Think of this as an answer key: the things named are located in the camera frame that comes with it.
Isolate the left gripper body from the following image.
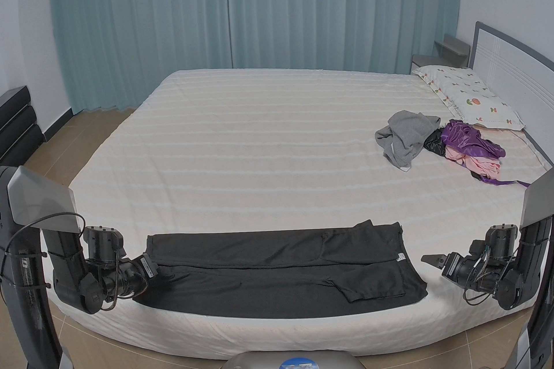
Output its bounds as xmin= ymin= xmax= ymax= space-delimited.
xmin=122 ymin=253 xmax=160 ymax=293

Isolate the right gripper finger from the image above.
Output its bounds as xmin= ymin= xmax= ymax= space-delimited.
xmin=420 ymin=254 xmax=452 ymax=269

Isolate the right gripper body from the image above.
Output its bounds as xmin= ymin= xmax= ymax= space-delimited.
xmin=441 ymin=253 xmax=475 ymax=287

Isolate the black T-shirt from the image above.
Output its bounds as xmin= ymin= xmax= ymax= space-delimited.
xmin=132 ymin=219 xmax=429 ymax=320

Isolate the bed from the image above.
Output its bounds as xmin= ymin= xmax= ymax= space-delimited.
xmin=45 ymin=21 xmax=554 ymax=360

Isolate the pink garment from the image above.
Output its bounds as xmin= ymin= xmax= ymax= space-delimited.
xmin=446 ymin=147 xmax=502 ymax=180

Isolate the black glossy garment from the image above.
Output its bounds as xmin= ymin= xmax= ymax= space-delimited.
xmin=423 ymin=129 xmax=446 ymax=156

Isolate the purple garment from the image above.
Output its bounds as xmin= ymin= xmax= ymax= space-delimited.
xmin=441 ymin=119 xmax=531 ymax=188

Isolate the grey garment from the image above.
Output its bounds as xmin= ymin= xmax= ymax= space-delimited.
xmin=374 ymin=110 xmax=441 ymax=173

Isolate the white printed pillow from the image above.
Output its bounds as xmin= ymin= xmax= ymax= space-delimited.
xmin=411 ymin=65 xmax=526 ymax=130

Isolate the black chest of drawers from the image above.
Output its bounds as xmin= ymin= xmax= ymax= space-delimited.
xmin=0 ymin=85 xmax=45 ymax=167

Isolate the grey bedside table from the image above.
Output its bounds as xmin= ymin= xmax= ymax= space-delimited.
xmin=411 ymin=34 xmax=471 ymax=71

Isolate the black cable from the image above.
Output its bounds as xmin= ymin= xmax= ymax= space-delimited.
xmin=0 ymin=212 xmax=86 ymax=286

